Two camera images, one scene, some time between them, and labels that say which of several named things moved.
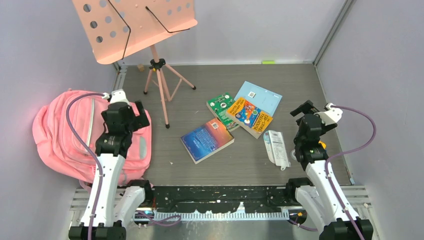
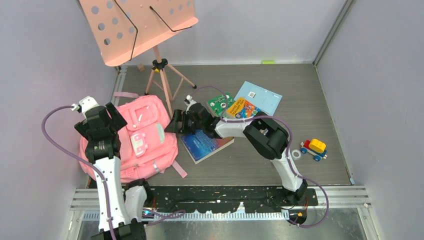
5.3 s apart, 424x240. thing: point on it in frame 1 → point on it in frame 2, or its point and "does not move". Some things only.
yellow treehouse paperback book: x=248 y=117 does not move
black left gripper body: x=130 y=124 → x=85 y=128
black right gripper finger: x=307 y=107 → x=176 y=123
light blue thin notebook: x=266 y=101 does not move
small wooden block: x=141 y=67 does not move
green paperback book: x=218 y=105 does not move
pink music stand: x=115 y=28 does not move
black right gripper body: x=327 y=128 → x=189 y=126
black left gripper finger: x=142 y=120 → x=118 y=120
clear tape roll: x=292 y=155 does not move
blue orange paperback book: x=206 y=140 does not move
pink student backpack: x=56 y=141 → x=147 y=149
